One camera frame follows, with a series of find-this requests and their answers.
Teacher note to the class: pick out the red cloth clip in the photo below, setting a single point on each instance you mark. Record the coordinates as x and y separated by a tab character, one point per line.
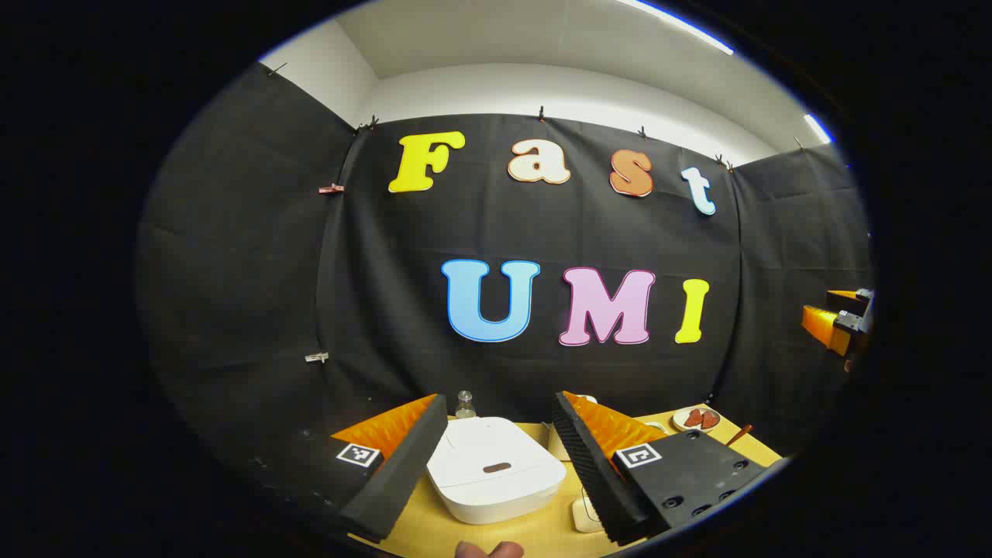
331	188

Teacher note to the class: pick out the black backdrop cloth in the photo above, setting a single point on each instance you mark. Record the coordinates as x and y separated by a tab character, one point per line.
256	271

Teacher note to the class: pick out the white round plate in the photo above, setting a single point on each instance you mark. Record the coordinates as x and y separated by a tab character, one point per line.
682	422

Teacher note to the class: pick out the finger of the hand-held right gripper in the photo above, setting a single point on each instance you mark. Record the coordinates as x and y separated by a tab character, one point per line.
843	296
821	324

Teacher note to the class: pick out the brown wooden spoon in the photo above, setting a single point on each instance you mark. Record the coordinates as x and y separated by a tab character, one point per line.
740	435

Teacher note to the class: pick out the short ceiling light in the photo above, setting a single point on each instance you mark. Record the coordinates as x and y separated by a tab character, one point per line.
818	129

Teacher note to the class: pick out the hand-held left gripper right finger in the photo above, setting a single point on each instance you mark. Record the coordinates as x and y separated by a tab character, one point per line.
597	473

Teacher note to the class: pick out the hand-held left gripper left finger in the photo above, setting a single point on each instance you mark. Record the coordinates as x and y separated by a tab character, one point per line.
403	473

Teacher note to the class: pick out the white toaster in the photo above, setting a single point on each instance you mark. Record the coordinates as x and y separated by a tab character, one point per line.
556	446

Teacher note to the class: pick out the red sausage slice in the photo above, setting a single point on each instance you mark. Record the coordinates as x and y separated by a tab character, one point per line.
693	418
710	419

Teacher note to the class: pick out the white rice cooker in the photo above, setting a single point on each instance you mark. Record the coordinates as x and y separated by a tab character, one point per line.
496	469

